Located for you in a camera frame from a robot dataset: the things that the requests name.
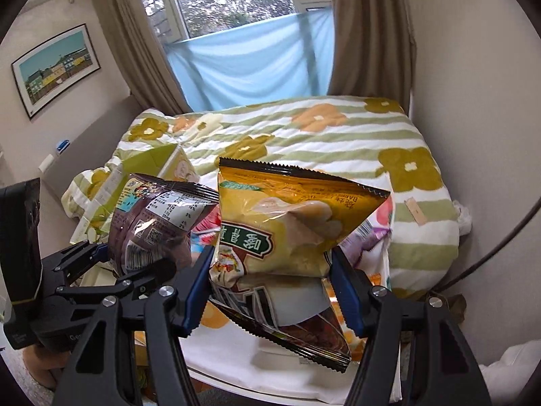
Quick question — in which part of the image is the dark cable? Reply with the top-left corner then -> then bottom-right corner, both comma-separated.
431,195 -> 541,293

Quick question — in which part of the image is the beige blanket tag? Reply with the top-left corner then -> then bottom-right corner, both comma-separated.
403,197 -> 426,226

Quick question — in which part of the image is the purple snack bag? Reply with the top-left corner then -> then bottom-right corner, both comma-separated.
105,173 -> 220,280

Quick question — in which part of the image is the framed wall picture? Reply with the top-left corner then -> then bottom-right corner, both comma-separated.
10,23 -> 102,120

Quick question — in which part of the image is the white plastic bag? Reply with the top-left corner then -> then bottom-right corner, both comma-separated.
454,201 -> 472,236

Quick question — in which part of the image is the green striped flower blanket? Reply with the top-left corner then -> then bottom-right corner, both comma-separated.
61,96 -> 461,303

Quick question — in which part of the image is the brown curtain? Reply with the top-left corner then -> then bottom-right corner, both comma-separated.
87,0 -> 192,116
326,0 -> 418,99

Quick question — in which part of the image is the green and white carton box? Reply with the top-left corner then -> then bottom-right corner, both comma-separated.
70,144 -> 200,238

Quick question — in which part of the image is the purple snack packet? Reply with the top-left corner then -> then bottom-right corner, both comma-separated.
338,219 -> 392,256

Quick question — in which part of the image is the light blue window cloth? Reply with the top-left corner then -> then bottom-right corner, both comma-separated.
166,8 -> 335,113

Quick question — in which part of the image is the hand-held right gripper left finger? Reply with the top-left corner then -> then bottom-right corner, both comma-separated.
53,245 -> 216,406

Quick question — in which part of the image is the yellow chip bag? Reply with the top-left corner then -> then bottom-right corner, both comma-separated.
209,157 -> 392,374

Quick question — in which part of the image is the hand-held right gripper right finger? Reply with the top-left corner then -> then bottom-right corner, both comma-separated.
330,247 -> 493,406

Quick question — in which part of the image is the white fruit-print cloth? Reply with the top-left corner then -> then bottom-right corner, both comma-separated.
186,203 -> 403,403

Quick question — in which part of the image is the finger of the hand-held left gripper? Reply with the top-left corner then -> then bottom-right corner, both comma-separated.
41,240 -> 111,282
55,257 -> 178,307

